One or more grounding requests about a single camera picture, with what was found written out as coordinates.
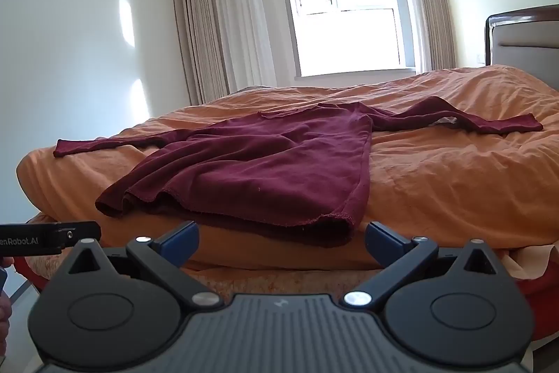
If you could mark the window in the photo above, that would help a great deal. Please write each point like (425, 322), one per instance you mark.
(349, 14)

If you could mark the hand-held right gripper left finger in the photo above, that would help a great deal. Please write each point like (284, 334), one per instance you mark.
(182, 240)

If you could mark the padded headboard with wooden frame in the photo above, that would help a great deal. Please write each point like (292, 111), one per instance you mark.
(524, 45)

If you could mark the orange bed blanket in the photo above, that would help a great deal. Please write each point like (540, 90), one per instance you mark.
(436, 176)

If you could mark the maroon long-sleeved sweater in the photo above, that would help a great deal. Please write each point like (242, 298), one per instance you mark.
(262, 163)

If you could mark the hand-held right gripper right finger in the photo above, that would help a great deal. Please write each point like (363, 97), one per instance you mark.
(383, 240)

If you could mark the red bed frame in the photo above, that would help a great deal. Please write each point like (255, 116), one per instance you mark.
(539, 312)

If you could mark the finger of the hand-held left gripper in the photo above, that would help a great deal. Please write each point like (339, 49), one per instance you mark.
(81, 232)

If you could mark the person's left hand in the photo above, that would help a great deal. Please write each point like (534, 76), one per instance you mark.
(3, 320)

